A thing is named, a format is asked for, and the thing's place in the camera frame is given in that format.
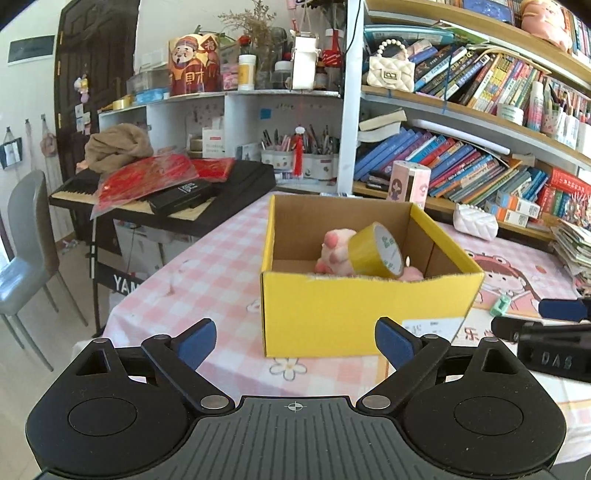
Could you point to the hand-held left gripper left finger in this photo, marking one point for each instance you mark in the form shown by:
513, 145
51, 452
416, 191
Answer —
198, 341

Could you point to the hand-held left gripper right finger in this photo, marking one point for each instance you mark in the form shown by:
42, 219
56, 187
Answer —
392, 341

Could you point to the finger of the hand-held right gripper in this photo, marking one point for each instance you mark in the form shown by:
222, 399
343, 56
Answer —
558, 310
508, 325

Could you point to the yellow cardboard box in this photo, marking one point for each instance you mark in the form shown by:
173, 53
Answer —
351, 314

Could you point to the yellow tape roll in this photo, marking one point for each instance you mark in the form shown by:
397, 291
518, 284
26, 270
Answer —
364, 251

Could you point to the pink plush pig toy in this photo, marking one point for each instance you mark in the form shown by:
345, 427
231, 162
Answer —
332, 251

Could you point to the stack of magazines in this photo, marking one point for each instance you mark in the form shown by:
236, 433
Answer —
575, 249

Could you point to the pink plush paw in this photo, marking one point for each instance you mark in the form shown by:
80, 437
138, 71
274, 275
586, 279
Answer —
411, 274

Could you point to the pink checkered tablecloth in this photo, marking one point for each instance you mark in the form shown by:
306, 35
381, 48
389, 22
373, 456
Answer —
207, 258

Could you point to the black keyboard stand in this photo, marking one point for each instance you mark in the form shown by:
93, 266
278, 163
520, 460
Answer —
117, 281

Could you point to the white quilted pouch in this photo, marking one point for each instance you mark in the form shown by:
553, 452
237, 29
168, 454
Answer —
475, 224

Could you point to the white orange small boxes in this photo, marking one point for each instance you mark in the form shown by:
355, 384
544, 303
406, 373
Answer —
519, 210

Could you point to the red boxed book set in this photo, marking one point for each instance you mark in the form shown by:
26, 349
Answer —
565, 198

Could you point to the black oblong case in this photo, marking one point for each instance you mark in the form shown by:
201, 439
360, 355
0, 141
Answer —
182, 196

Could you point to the pink cartoon storage box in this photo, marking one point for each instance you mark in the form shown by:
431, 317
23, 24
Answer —
408, 184

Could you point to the black electric keyboard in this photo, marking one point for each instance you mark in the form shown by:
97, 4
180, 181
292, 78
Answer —
244, 184

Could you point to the row of colourful books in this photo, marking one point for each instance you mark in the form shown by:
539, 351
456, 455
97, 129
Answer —
452, 166
485, 78

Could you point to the plastic bag of red paper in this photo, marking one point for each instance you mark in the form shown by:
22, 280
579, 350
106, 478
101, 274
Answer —
138, 180

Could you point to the red paper stack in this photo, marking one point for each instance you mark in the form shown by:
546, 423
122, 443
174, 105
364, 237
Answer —
214, 168

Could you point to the white desk organiser with pens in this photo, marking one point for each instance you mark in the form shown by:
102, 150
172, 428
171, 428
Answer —
570, 129

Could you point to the white pen holder with pens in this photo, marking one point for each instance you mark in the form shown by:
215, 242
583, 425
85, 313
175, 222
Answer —
318, 166

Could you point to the white rolled paper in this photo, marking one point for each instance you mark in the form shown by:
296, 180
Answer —
461, 138

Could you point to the white box red label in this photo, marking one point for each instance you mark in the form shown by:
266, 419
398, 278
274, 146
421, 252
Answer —
214, 144

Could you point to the grey chair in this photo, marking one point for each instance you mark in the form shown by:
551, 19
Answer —
27, 240

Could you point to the white round jar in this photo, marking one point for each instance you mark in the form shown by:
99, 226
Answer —
510, 114

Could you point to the pink striped bottle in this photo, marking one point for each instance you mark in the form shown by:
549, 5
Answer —
536, 108

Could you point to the brown crumpled cloth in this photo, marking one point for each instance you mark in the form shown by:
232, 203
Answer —
117, 147

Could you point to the red tassel ornament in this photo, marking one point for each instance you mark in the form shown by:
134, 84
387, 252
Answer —
300, 152

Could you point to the thick lying book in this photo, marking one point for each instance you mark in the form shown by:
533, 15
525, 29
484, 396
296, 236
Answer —
381, 124

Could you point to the wooden bookshelf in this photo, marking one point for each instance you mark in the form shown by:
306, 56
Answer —
348, 115

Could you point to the white shelf unit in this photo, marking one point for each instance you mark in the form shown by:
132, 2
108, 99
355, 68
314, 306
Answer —
249, 115

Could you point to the gold ribbon roll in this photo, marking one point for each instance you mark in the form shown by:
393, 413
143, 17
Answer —
122, 103

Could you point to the light blue flat box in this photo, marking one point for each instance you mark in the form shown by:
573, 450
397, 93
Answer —
150, 96

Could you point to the pink small jar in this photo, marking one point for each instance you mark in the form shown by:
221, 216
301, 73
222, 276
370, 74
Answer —
231, 78

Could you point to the white bottle yellow label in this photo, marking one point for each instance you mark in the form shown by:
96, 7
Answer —
247, 74

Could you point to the fortune god tin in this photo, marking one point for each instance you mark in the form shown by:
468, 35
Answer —
189, 69

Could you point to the glass jar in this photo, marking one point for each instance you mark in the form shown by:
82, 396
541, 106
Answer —
281, 76

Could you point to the pink door ornament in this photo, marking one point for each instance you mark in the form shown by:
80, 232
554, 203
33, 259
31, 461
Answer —
81, 88

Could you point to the pink pig plush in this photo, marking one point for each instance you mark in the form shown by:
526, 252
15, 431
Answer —
547, 23

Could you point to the red label bottle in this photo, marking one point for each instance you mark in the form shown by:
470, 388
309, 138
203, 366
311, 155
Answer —
333, 60

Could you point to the white carton-shaped ornament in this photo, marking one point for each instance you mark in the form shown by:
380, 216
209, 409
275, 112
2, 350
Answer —
304, 64

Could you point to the teal folder stack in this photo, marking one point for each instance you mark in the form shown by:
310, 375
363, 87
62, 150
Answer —
415, 33

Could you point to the dark wooden door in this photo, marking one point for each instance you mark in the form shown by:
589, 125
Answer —
97, 50

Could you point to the dried flower bunch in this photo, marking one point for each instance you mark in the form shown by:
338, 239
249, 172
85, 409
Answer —
251, 25

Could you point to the pink hanging wall pouch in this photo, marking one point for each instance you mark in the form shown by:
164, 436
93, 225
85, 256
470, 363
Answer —
47, 141

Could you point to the blue hanging wall pocket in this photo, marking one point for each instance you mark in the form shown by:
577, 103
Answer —
10, 152

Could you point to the teal wall picture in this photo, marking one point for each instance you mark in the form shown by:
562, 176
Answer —
31, 48

